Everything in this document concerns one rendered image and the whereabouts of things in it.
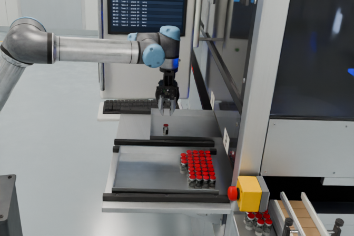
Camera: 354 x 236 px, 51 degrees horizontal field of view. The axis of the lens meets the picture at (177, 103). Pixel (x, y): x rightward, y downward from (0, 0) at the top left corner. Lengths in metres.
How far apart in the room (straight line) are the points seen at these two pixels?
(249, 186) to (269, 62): 0.34
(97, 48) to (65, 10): 5.56
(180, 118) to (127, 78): 0.46
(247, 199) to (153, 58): 0.52
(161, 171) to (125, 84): 0.83
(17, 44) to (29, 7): 5.69
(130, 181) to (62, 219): 1.28
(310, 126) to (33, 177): 2.22
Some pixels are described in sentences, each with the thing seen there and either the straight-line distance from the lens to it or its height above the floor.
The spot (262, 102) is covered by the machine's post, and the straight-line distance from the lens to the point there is 1.01.
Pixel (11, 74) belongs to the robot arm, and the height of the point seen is 1.20.
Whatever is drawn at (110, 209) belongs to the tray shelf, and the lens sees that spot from 1.19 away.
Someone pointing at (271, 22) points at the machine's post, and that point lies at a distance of 0.94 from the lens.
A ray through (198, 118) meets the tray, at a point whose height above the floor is 0.88.
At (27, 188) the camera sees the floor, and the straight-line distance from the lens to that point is 2.81.
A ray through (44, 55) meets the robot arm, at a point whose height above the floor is 1.30.
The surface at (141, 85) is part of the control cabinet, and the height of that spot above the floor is 0.89.
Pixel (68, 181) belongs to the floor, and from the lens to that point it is 2.82.
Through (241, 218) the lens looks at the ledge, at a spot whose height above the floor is 0.88.
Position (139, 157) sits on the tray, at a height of 0.88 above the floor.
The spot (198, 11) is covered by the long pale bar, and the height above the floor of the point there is 1.34.
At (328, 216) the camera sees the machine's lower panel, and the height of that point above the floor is 0.87.
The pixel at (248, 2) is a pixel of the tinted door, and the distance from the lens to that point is 1.11.
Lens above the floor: 1.64
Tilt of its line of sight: 24 degrees down
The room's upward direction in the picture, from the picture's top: 4 degrees clockwise
